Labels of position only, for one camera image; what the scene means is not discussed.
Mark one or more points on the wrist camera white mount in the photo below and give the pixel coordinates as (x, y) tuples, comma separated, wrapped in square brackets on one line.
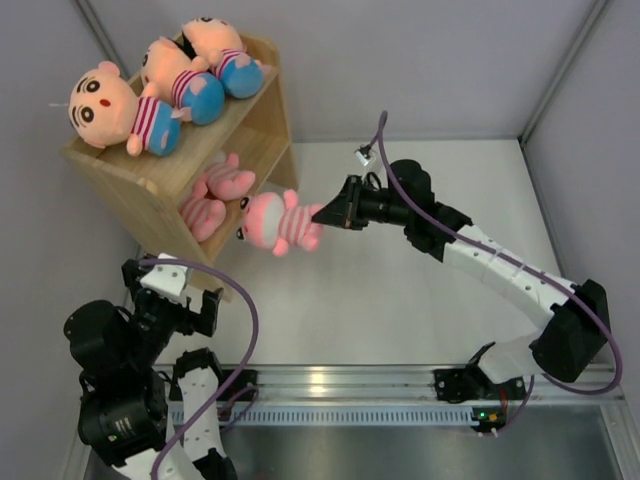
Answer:
[(365, 155), (165, 277)]

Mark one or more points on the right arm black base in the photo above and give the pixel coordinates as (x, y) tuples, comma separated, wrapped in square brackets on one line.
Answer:
[(469, 383)]

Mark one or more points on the pink striped plush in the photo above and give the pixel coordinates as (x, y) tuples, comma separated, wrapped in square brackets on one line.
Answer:
[(276, 222), (223, 179), (202, 213)]

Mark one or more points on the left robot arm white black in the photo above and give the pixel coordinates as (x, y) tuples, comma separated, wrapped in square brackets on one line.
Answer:
[(142, 423)]

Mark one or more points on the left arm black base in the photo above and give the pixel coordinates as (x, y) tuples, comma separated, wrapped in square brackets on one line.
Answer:
[(243, 388)]

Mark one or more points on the boy plush doll blue pants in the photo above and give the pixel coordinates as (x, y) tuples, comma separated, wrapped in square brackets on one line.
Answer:
[(184, 83)]

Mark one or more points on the white slotted cable duct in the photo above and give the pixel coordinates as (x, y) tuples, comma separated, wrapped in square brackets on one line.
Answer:
[(367, 415)]

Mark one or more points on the aluminium mounting rail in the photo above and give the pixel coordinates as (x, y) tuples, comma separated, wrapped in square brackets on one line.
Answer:
[(403, 383)]

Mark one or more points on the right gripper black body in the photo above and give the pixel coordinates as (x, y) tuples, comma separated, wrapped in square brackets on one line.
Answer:
[(372, 205)]

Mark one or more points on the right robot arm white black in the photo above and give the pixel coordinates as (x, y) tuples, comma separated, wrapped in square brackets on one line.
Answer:
[(570, 320)]

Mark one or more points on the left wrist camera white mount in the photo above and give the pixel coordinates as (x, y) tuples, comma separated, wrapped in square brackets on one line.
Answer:
[(165, 277)]

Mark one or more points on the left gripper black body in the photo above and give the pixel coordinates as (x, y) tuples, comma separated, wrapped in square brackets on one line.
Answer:
[(155, 319)]

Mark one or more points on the wooden two-tier shelf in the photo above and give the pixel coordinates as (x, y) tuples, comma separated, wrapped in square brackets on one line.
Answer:
[(145, 192)]

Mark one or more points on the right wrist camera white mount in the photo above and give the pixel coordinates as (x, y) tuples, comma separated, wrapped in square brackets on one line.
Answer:
[(365, 155)]

